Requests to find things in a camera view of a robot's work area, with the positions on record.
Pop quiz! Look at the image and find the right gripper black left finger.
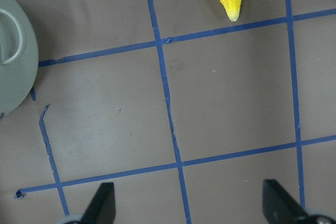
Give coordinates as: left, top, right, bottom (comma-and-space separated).
80, 182, 116, 224

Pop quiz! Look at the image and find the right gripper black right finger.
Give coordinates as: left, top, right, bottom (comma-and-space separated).
262, 179, 309, 224

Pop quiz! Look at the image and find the pale green electric pot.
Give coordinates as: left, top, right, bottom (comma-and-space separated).
1, 0, 39, 119

